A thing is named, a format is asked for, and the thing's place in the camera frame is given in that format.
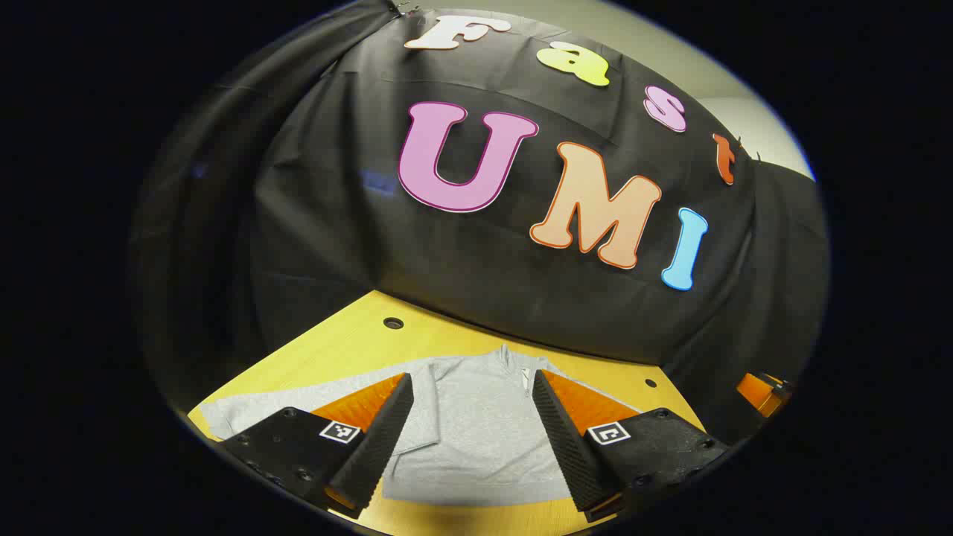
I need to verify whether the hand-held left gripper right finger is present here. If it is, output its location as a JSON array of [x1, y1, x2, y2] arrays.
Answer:
[[532, 369, 729, 523]]

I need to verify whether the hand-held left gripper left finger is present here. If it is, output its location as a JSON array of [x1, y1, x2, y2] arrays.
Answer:
[[221, 372, 415, 520]]

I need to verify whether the grey zip-neck sweatshirt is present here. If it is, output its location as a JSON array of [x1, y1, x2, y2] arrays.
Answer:
[[200, 344, 648, 508]]

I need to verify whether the black backdrop cloth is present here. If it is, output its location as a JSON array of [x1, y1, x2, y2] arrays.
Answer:
[[130, 0, 831, 447]]

